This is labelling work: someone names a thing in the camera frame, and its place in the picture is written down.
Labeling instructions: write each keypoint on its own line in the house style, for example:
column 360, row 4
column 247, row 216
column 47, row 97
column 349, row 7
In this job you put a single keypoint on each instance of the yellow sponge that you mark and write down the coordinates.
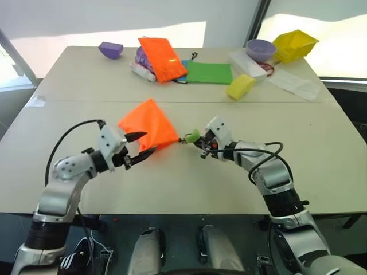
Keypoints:
column 241, row 86

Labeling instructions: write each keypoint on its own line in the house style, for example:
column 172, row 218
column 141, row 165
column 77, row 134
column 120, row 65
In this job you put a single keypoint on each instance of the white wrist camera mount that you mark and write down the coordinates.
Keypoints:
column 109, row 140
column 222, row 130

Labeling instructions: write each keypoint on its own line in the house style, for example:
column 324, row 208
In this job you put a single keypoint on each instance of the flat orange pouch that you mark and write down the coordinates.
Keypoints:
column 163, row 60

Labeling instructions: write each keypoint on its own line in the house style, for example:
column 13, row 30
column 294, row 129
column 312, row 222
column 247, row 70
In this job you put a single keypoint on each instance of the dark window frame post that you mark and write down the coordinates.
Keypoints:
column 261, row 18

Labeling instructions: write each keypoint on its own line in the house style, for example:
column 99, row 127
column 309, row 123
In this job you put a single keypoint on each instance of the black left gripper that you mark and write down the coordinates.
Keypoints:
column 121, row 160

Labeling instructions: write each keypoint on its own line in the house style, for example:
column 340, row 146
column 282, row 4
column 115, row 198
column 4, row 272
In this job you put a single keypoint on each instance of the purple patterned bag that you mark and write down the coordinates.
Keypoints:
column 142, row 58

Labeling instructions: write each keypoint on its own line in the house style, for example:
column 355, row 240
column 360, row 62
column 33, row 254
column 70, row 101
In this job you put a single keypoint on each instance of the black striped sneaker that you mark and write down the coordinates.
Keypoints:
column 75, row 259

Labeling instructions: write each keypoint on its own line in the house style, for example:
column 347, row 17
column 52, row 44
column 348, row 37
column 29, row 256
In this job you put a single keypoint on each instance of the green pouch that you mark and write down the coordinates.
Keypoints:
column 209, row 72

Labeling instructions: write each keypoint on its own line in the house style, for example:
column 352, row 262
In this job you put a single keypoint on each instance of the purple plastic bowl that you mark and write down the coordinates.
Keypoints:
column 261, row 50

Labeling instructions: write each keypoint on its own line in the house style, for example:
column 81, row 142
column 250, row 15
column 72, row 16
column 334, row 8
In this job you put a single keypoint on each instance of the white flat packet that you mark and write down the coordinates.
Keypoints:
column 295, row 84

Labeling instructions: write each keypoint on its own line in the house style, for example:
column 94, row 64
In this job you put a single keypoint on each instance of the blue pouch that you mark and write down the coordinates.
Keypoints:
column 183, row 64

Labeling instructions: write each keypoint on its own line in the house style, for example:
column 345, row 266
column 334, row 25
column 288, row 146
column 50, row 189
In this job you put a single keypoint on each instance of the white tube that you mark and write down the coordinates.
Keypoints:
column 142, row 71

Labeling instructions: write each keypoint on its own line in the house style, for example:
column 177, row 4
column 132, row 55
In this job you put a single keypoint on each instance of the purple plastic bin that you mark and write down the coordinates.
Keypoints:
column 111, row 50

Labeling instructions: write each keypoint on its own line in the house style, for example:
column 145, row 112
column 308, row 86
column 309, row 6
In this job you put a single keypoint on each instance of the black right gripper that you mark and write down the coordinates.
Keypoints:
column 210, row 146

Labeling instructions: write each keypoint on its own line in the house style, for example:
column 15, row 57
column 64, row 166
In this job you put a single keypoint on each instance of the yellow plastic bin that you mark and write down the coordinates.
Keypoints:
column 295, row 46

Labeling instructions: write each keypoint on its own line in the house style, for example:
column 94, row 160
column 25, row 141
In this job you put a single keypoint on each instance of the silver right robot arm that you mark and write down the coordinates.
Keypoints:
column 275, row 177

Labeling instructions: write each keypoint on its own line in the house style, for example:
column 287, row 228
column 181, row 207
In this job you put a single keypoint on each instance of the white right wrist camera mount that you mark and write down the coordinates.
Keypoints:
column 222, row 130

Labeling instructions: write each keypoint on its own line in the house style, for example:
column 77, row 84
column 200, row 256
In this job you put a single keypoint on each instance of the white rectangular box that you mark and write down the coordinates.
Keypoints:
column 248, row 66

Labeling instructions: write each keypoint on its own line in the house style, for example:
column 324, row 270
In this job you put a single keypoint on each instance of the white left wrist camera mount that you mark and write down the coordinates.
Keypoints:
column 109, row 140

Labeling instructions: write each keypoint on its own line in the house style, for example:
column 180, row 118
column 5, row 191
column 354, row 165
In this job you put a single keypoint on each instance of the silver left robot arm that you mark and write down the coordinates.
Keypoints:
column 61, row 189

